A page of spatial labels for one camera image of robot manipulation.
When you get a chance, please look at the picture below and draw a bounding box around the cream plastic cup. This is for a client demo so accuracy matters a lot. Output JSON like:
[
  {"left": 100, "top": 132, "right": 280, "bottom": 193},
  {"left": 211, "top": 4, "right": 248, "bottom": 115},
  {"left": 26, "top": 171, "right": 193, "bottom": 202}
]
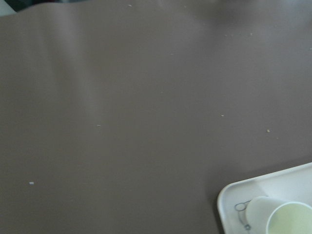
[{"left": 246, "top": 196, "right": 312, "bottom": 234}]

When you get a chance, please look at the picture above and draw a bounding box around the beige rabbit tray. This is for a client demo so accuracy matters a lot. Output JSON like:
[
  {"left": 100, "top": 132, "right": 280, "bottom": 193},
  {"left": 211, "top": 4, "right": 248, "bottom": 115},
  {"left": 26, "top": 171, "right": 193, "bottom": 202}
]
[{"left": 217, "top": 163, "right": 312, "bottom": 234}]

